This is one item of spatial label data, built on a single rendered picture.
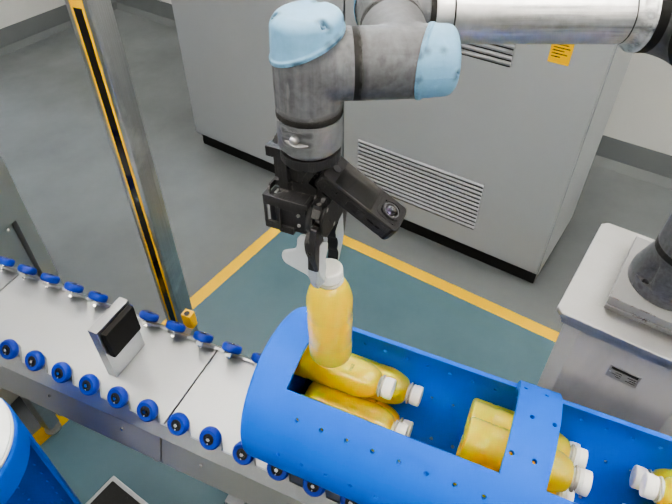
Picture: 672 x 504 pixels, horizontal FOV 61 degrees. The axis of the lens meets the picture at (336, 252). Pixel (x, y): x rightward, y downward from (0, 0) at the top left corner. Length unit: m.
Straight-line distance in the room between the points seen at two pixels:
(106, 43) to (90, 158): 2.56
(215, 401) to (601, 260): 0.87
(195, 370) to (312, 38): 0.92
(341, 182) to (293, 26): 0.19
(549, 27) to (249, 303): 2.12
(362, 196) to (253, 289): 2.09
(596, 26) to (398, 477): 0.67
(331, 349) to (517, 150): 1.72
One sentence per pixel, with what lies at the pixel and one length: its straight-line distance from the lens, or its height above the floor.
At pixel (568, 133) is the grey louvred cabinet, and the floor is 0.83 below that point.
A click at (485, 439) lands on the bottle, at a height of 1.18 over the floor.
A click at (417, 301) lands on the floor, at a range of 2.69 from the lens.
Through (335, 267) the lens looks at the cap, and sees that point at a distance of 0.79.
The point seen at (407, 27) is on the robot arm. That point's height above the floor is 1.76.
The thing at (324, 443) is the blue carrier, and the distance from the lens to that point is 0.94.
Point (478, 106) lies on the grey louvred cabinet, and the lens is 2.45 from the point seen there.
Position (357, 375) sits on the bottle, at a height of 1.14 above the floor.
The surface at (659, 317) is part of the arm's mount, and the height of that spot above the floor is 1.18.
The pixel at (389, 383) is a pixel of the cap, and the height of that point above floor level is 1.13.
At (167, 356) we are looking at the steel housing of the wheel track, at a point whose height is 0.93.
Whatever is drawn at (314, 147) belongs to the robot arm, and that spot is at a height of 1.65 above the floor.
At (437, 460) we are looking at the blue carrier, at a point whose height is 1.20.
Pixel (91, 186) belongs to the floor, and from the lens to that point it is 3.58.
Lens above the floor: 2.00
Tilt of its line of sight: 44 degrees down
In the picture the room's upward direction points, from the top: straight up
